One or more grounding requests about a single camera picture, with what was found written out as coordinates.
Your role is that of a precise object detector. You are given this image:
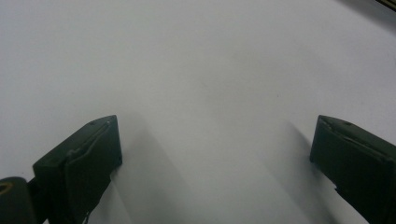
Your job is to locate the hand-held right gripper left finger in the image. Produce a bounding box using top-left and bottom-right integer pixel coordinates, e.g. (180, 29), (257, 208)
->
(32, 114), (123, 224)

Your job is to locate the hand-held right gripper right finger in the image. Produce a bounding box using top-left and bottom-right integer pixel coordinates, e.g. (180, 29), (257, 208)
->
(309, 114), (396, 224)

